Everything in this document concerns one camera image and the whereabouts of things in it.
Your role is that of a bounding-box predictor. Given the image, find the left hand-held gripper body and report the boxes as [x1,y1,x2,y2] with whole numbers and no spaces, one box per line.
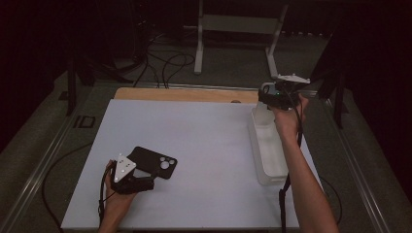
[110,152,155,195]

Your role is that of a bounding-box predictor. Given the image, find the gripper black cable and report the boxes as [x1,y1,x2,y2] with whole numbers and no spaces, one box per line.
[278,96,304,233]
[97,164,117,227]

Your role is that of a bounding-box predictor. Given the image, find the grey metal stand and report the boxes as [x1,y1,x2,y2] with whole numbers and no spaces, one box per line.
[184,0,290,80]

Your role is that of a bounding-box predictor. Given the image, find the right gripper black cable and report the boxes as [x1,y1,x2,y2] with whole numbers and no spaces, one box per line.
[278,96,304,233]

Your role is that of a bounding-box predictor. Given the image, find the black tripod stand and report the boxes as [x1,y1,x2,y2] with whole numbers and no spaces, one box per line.
[309,32,350,130]
[65,59,96,117]

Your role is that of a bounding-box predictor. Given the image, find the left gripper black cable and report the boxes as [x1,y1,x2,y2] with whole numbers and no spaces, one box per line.
[97,164,117,227]

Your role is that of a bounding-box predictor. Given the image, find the white plastic bin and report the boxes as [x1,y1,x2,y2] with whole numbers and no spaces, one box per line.
[248,106,290,187]

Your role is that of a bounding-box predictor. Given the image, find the black phone case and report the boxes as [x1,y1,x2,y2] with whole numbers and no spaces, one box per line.
[127,146,179,181]

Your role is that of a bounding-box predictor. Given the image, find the black floor cable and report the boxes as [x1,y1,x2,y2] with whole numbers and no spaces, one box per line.
[131,32,163,88]
[160,51,196,89]
[319,176,343,225]
[41,142,93,229]

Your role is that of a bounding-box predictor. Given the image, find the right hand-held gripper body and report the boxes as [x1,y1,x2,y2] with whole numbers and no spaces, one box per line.
[257,73,311,111]

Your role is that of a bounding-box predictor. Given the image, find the white table mat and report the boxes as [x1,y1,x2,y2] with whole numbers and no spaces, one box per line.
[60,98,325,230]

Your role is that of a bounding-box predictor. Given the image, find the iridescent teal phone case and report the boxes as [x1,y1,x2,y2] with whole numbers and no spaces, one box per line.
[253,82,277,126]

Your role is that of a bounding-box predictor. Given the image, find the person's left hand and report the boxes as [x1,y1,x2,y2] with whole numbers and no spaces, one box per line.
[104,159,137,212]

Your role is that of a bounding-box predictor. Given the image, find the person's right hand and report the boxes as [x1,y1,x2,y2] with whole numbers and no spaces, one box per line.
[270,93,310,141]

